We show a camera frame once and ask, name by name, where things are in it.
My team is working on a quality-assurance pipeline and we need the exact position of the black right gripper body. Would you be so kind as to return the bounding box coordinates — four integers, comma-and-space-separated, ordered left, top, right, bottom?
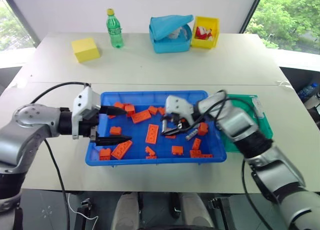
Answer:
169, 113, 195, 131

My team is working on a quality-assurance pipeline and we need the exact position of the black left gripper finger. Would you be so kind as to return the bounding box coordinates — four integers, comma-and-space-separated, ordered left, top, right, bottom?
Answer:
98, 105, 128, 117
94, 134, 133, 147

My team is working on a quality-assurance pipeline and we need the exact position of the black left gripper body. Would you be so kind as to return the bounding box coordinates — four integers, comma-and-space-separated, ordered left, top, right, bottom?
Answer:
78, 107, 102, 143

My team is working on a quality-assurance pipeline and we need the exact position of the blue plastic bin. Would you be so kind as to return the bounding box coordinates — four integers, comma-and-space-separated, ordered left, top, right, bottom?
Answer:
84, 90, 228, 167

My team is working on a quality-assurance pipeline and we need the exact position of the green plastic bin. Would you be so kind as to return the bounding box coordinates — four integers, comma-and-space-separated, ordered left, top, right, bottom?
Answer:
219, 94, 274, 153

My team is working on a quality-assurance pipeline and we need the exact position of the yellow plastic bin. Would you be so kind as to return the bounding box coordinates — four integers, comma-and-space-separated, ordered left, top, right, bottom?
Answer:
190, 15, 221, 49

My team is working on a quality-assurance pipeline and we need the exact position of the orange flat toy plate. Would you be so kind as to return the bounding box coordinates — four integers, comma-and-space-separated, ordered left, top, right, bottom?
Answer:
145, 123, 160, 144
110, 140, 134, 160
131, 109, 153, 125

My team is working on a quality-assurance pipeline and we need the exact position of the orange long toy brick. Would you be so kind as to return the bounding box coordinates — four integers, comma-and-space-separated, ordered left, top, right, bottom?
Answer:
189, 149, 214, 159

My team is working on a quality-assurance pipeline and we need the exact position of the yellow foam block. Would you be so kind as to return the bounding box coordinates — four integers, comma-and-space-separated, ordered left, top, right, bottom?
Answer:
70, 37, 101, 64

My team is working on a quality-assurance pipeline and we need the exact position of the grey rounded robot leg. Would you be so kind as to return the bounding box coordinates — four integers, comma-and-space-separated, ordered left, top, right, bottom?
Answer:
180, 192, 216, 230
110, 192, 141, 230

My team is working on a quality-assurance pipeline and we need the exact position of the light blue lidded box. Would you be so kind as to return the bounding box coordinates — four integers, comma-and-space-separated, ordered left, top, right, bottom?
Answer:
148, 14, 196, 54

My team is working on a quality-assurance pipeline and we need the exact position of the white label card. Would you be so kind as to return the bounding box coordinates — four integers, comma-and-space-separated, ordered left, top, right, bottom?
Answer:
253, 96, 265, 119

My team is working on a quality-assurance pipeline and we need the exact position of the green plastic bottle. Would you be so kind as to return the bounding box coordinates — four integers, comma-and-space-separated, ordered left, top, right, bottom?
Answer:
106, 8, 125, 49

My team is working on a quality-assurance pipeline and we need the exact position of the white crumpled plastic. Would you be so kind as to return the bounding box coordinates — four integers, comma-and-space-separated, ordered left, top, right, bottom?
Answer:
166, 26, 189, 40

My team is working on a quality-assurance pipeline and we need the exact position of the red and white packet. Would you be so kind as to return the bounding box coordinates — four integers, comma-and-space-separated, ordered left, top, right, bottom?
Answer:
194, 25, 214, 41

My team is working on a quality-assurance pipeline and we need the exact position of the clear water bottle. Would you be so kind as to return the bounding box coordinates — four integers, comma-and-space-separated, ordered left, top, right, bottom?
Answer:
297, 82, 320, 102

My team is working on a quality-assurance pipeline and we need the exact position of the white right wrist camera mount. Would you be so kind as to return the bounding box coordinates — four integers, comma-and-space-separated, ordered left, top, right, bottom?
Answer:
164, 95, 199, 128

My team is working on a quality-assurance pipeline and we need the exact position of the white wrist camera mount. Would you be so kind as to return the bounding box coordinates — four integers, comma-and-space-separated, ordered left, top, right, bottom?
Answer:
71, 85, 102, 140
164, 95, 199, 128

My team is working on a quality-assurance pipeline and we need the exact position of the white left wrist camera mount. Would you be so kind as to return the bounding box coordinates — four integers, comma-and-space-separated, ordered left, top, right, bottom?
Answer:
71, 85, 102, 140

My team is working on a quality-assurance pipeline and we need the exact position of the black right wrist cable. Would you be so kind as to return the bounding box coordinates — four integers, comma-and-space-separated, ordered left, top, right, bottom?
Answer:
206, 90, 251, 122

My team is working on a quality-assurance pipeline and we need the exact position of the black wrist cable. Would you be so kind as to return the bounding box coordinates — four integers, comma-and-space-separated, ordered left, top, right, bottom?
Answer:
31, 81, 92, 105
206, 90, 251, 122

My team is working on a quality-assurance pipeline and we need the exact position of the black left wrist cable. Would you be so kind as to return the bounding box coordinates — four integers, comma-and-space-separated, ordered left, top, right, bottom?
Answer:
31, 81, 92, 105

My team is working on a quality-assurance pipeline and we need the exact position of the black hanging cable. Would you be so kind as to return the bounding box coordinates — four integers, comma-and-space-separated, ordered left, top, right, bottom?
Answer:
240, 156, 274, 230
44, 139, 70, 230

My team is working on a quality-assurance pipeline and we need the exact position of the thin white cable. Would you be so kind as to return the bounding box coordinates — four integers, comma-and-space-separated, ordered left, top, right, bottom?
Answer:
66, 192, 99, 230

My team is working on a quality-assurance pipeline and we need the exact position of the black metal bracket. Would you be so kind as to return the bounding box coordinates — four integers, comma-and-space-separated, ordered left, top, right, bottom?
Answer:
208, 196, 230, 230

